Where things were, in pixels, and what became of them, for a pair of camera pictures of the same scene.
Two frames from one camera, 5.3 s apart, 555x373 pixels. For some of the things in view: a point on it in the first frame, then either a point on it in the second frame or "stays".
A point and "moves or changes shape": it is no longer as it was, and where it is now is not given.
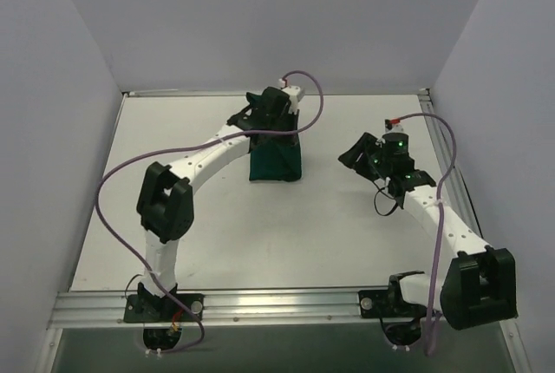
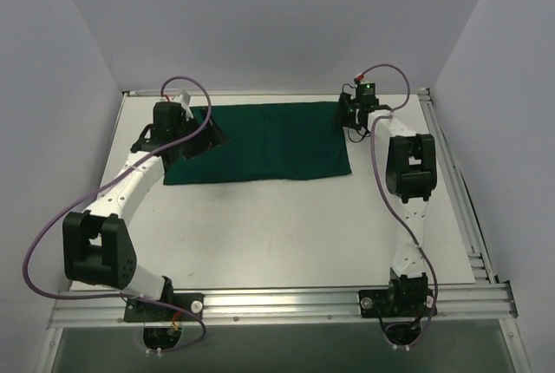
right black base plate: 388,304 stays
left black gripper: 280,119 → 207,131
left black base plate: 152,308 stays
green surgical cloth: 277,160 moves or changes shape
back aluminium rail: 183,93 stays
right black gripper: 366,149 → 345,109
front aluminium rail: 107,309 stays
